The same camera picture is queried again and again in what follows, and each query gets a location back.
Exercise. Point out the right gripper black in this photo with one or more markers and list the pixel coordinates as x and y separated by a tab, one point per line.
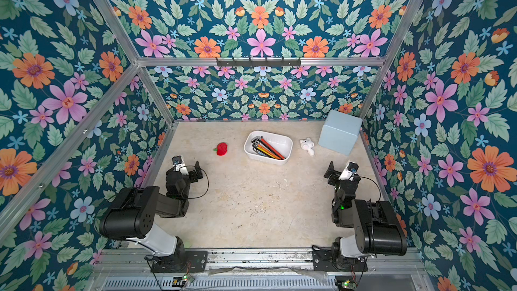
331	172

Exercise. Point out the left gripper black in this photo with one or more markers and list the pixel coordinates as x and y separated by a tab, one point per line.
193	178

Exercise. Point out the red handled hex key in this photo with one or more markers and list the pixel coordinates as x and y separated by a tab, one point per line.
271	149

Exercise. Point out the orange handled hex key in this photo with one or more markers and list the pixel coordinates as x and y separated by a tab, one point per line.
256	144

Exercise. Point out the yellow handled hex key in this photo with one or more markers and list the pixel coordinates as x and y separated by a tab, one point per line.
266	152

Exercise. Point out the large black hex key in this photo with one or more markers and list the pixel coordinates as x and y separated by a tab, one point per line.
257	139

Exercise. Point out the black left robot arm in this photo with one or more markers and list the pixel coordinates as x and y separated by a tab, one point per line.
131	215

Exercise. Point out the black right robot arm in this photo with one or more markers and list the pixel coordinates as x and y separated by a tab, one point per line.
377	230

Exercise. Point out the light blue box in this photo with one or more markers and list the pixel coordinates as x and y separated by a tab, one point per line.
340	132

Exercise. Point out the white storage box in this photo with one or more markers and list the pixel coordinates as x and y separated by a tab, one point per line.
282	144

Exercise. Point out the red plush apple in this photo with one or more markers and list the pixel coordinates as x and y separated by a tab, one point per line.
221	149

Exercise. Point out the white plush bunny toy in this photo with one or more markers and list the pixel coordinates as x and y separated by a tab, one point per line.
308	145

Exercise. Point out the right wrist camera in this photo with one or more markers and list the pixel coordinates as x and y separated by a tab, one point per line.
350	173

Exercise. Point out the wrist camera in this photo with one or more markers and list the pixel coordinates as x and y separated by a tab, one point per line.
178	165
350	173

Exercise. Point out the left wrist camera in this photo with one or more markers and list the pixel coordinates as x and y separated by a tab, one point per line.
178	165

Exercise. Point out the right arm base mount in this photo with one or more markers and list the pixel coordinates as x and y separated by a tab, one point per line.
330	259

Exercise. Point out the black hook rail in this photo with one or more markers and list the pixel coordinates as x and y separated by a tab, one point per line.
258	62

